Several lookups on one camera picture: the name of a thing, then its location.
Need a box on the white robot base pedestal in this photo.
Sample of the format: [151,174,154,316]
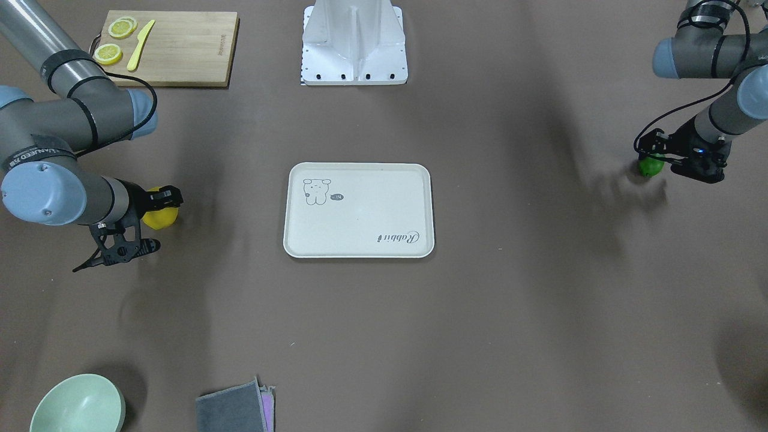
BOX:
[300,1,409,86]

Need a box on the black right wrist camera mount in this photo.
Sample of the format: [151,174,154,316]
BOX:
[71,221,161,273]

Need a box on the grey folded cloth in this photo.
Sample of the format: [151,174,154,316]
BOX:
[195,379,276,431]

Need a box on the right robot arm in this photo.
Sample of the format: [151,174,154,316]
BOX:
[2,1,183,226]

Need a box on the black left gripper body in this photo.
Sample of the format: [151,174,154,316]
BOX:
[670,118,730,184]

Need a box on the yellow lemon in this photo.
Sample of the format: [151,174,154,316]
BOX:
[142,207,179,230]

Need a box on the wooden cutting board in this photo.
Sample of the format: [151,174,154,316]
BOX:
[91,10,239,88]

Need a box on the green lime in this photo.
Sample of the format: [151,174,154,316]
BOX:
[637,156,665,178]

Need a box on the yellow plastic knife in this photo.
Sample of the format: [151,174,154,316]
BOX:
[127,19,156,72]

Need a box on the mint green bowl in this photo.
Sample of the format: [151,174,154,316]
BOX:
[28,374,127,431]

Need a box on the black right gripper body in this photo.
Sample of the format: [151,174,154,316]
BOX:
[120,180,157,227]

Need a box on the cream rabbit tray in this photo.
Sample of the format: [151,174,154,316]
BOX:
[283,162,434,258]

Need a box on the lemon slice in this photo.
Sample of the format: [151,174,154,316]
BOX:
[92,43,124,66]
[107,16,138,40]

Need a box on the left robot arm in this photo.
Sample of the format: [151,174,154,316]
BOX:
[652,1,767,184]

